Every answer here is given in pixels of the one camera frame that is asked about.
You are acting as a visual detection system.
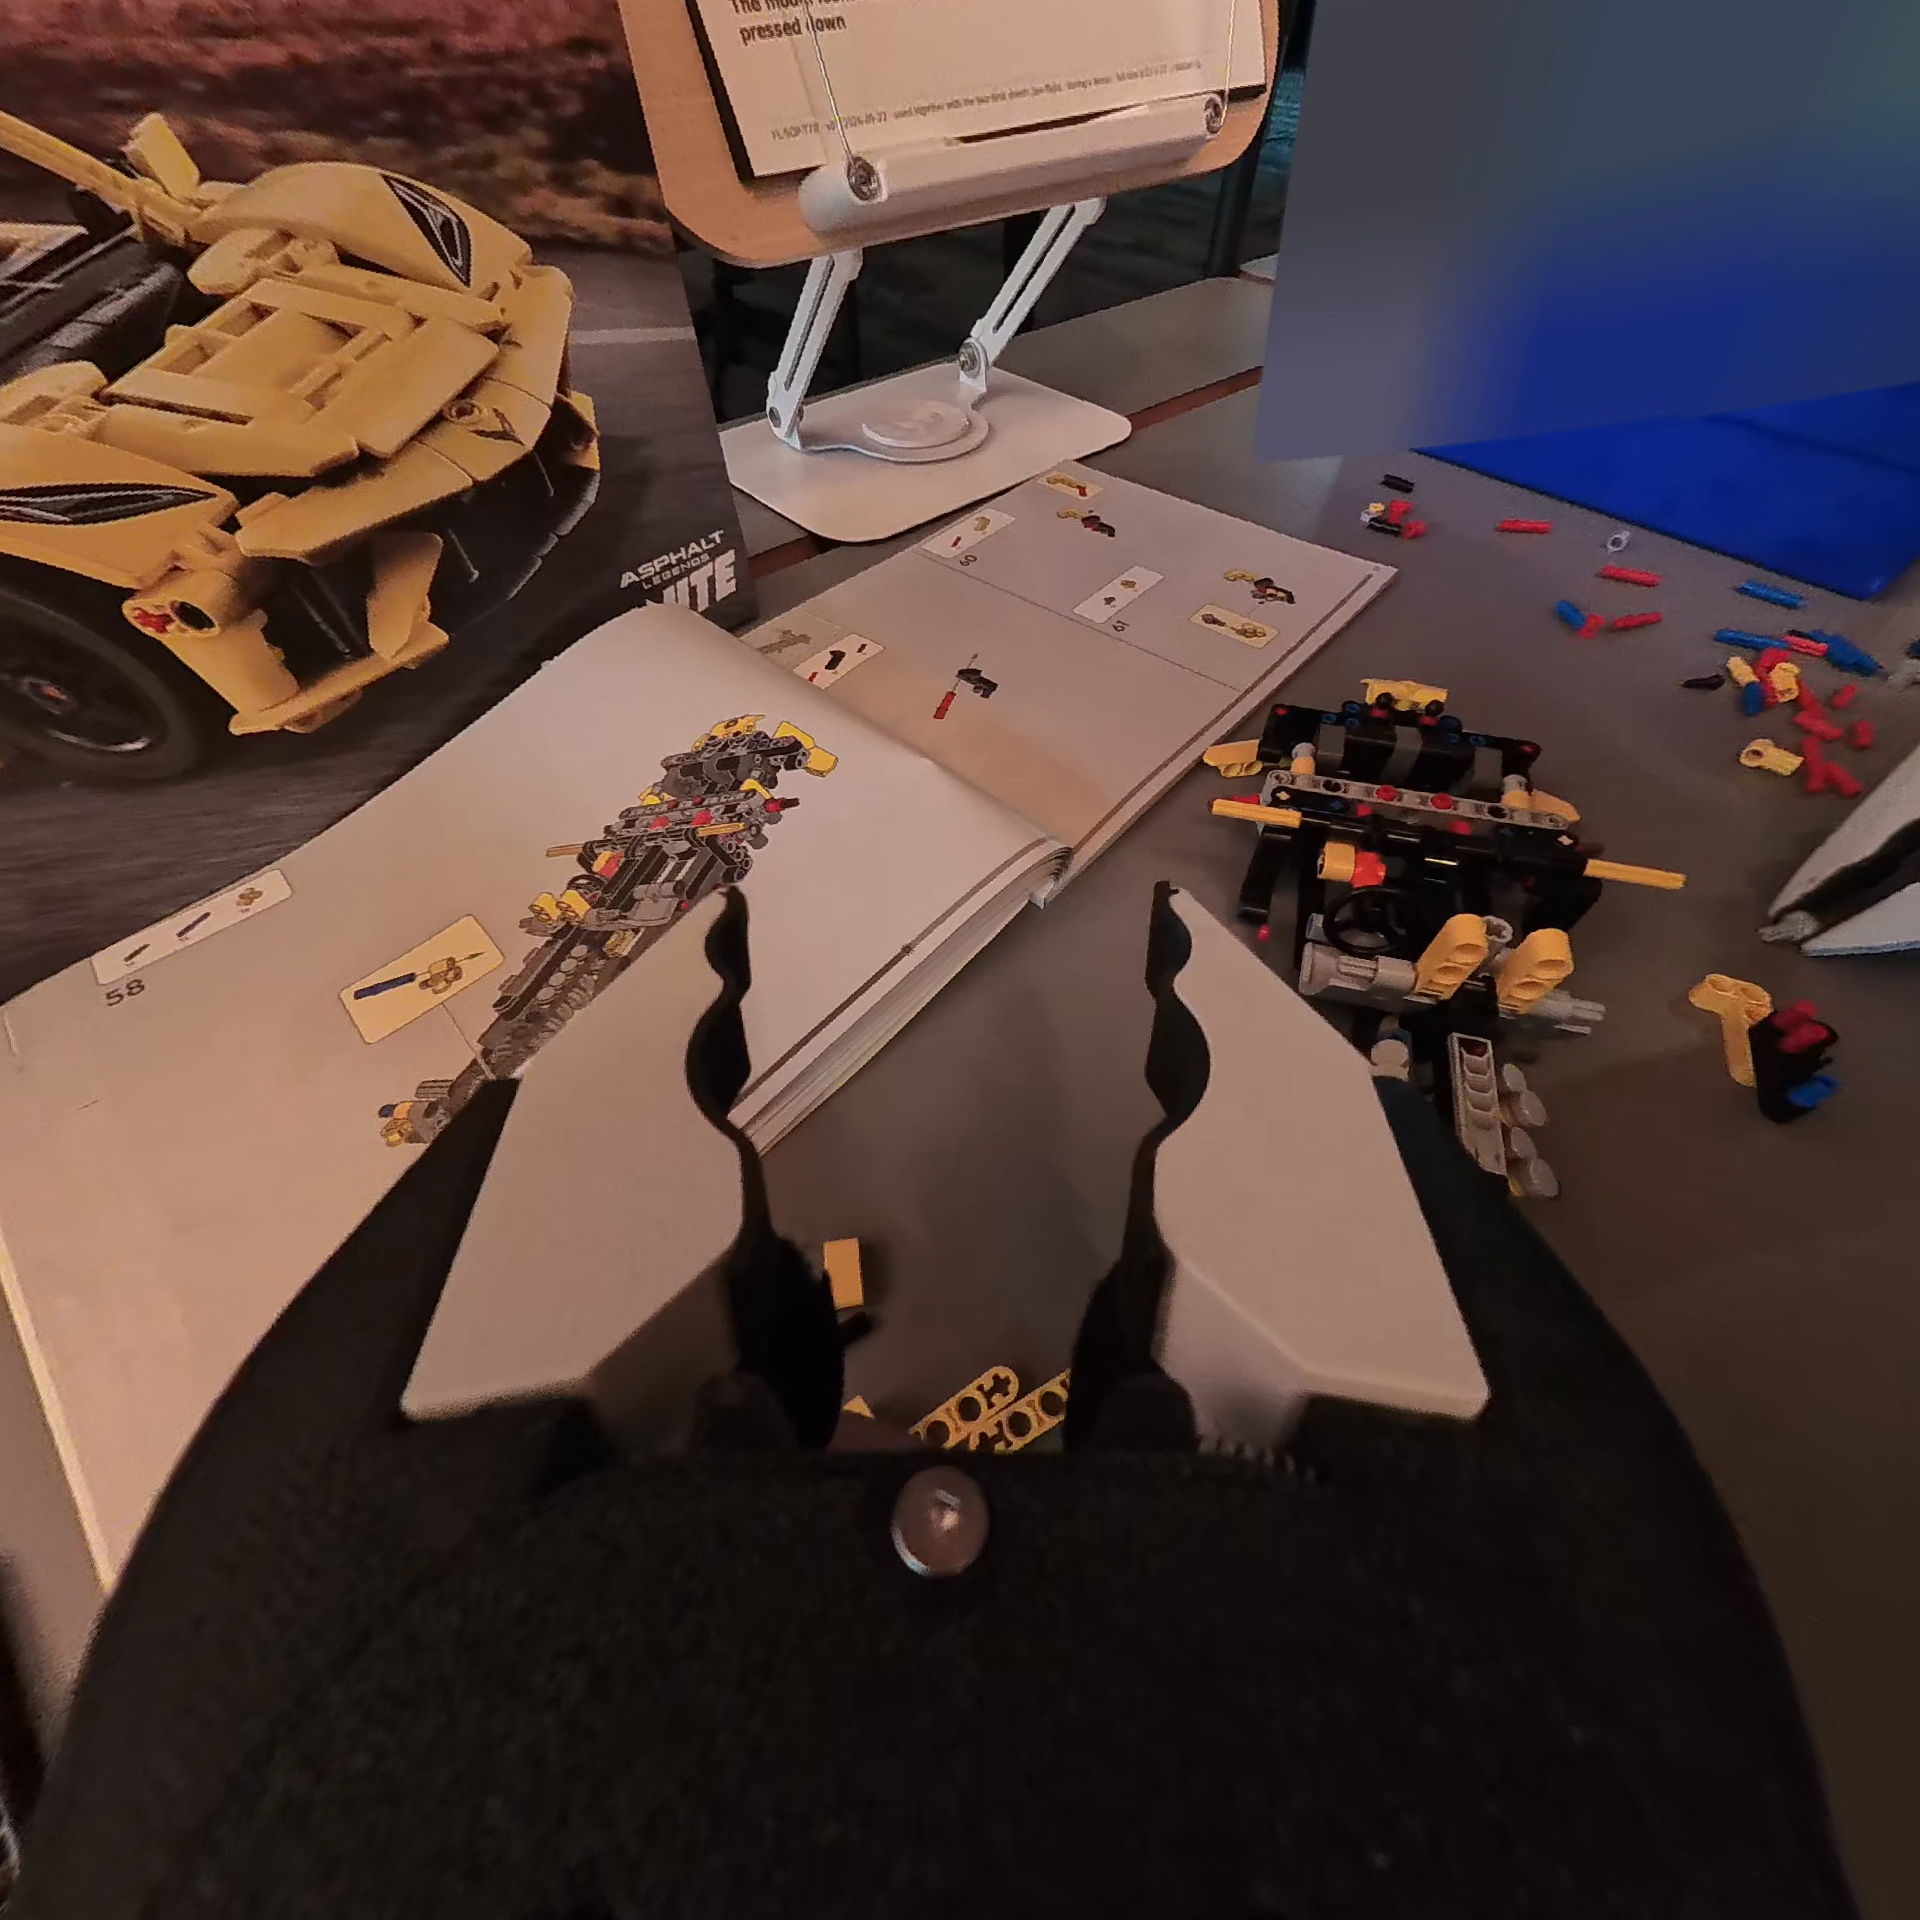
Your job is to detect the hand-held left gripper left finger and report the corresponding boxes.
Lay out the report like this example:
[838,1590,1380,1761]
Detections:
[402,885,767,1420]

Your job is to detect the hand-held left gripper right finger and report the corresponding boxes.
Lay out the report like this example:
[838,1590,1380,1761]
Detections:
[1131,882,1490,1442]

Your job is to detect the pile of red blue pins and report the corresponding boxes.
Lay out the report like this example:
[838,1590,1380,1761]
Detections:
[1498,514,1920,798]

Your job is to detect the black lego beam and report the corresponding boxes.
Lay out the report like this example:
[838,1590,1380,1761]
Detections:
[1747,1006,1841,1124]

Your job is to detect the lego car model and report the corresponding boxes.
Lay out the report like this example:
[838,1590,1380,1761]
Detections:
[1205,679,1687,1202]

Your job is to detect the pile of yellow lego parts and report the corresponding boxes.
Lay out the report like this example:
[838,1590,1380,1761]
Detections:
[817,1237,1075,1460]

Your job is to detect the lego instruction booklet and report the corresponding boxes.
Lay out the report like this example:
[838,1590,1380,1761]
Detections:
[0,459,1402,1585]

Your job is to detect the lego set box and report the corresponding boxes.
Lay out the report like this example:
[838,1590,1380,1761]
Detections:
[0,0,757,998]

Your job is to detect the blue plastic bin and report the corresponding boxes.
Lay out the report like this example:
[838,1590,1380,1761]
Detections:
[1418,382,1920,601]

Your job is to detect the white stand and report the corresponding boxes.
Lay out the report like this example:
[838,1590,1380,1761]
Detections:
[719,89,1134,541]

